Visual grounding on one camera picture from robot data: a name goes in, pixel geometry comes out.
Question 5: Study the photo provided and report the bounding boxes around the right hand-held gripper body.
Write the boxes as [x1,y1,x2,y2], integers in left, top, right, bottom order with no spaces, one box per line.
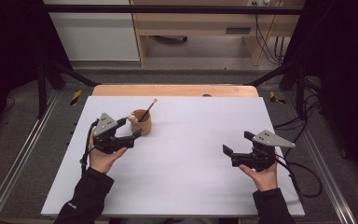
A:
[230,130,296,173]

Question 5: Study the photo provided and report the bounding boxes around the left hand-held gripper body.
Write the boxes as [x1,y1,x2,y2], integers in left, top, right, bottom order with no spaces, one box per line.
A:
[92,112,136,155]

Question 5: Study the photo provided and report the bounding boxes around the brown cup with animal figure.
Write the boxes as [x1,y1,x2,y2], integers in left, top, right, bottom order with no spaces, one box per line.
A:
[127,108,153,136]

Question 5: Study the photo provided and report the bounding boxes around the black brush with tan tip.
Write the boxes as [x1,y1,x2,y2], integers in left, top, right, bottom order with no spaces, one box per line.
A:
[138,98,158,123]

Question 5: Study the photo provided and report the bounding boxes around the person's left hand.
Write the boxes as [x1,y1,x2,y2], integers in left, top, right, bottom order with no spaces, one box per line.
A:
[88,132,129,175]

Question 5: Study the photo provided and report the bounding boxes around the person's right hand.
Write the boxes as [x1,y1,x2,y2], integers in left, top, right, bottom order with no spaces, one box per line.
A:
[239,152,280,192]

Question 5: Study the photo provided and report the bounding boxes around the white table cover sheet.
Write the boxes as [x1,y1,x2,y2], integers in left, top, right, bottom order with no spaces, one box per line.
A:
[40,95,306,217]

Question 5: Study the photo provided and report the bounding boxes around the yellow black tape strip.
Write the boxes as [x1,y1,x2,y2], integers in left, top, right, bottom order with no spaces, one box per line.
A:
[268,91,287,105]
[69,89,83,106]

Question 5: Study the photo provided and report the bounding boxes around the black metal stand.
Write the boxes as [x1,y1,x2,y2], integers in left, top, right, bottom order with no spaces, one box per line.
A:
[36,59,102,119]
[248,60,307,120]

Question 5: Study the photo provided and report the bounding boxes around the white cabinet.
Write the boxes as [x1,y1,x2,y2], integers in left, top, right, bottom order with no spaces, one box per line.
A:
[42,0,141,63]

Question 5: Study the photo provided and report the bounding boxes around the black curtain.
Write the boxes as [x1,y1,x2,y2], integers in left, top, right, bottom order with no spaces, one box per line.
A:
[283,0,358,190]
[0,0,73,150]

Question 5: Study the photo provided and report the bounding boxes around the light wooden desk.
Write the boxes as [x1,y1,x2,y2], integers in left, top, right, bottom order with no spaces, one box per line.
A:
[130,0,307,67]

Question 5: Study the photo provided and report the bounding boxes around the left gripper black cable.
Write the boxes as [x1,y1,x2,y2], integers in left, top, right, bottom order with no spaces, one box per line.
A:
[79,119,100,175]

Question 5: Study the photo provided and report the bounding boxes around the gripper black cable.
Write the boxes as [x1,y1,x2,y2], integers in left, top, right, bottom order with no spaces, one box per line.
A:
[274,152,324,200]
[79,119,100,175]

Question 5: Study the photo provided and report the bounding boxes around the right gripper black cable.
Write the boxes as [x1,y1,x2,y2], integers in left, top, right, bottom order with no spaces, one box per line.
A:
[274,152,324,200]

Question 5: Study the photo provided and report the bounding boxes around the black floor cables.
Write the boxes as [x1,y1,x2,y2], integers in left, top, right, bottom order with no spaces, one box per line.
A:
[273,76,324,132]

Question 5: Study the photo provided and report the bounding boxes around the aluminium rail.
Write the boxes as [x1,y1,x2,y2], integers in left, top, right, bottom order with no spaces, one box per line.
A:
[0,90,62,224]
[283,91,358,224]

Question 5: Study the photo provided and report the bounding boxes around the black hanging cables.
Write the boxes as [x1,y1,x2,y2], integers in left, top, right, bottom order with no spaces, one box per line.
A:
[251,1,288,67]

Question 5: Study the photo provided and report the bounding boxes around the black horizontal frame bar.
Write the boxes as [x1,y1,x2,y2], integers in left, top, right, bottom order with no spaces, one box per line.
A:
[40,4,306,15]

